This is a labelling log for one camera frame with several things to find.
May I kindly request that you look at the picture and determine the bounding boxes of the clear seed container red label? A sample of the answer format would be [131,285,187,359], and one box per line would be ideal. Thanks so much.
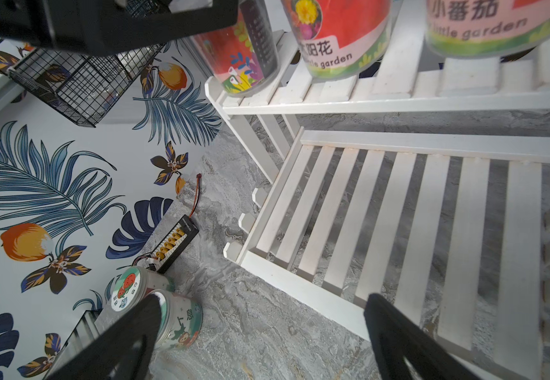
[425,0,550,59]

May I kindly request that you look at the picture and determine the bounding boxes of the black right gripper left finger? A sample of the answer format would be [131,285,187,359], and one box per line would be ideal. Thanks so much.
[48,294,161,380]

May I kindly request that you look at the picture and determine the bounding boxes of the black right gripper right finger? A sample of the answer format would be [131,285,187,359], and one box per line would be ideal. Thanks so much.
[364,294,478,379]

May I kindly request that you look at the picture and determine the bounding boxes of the white slatted wooden shelf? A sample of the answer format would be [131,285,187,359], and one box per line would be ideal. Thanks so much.
[205,1,550,379]

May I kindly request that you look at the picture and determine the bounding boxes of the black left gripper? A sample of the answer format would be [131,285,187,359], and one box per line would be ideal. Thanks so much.
[0,1,239,56]

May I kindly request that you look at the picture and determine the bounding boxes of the green white lid jar left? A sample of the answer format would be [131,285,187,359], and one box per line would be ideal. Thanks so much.
[151,289,203,350]

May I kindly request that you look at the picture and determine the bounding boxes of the black wire basket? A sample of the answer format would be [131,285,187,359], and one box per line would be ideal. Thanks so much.
[0,0,169,128]

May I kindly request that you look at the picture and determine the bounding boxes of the red strawberry lid jar left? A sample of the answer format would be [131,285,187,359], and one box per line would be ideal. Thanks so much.
[110,266,175,313]

